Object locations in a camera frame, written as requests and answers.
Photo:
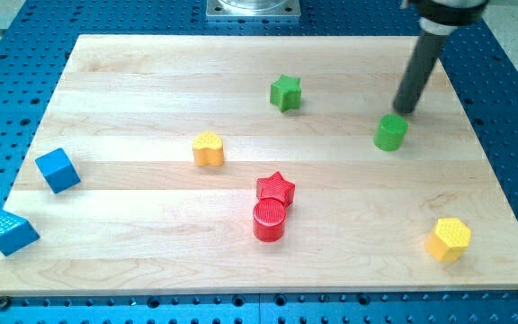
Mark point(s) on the yellow heart block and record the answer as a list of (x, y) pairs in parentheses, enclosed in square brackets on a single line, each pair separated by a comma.
[(207, 149)]

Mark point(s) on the red star block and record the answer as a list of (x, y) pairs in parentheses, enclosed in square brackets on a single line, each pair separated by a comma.
[(275, 187)]

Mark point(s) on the wooden board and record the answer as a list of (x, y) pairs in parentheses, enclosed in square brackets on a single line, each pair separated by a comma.
[(145, 219)]

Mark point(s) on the yellow hexagon block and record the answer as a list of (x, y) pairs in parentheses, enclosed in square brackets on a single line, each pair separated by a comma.
[(448, 239)]

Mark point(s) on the dark cylindrical robot arm tool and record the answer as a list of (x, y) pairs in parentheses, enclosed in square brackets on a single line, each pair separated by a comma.
[(438, 19)]

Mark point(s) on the blue perforated metal table plate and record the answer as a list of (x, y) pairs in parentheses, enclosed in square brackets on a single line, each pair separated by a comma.
[(36, 47)]

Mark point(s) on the blue cube block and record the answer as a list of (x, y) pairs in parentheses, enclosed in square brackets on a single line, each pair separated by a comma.
[(58, 170)]

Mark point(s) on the blue triangular prism block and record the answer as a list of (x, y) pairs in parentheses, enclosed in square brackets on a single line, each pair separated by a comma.
[(15, 233)]

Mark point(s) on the red cylinder block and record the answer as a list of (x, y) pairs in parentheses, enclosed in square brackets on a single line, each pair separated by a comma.
[(269, 216)]

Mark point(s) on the green star block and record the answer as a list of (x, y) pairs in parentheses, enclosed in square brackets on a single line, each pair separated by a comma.
[(285, 93)]

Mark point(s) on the green cylinder block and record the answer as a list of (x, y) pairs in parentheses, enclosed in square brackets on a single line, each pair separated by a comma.
[(390, 133)]

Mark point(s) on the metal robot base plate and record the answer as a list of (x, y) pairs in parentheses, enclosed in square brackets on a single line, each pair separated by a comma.
[(227, 9)]

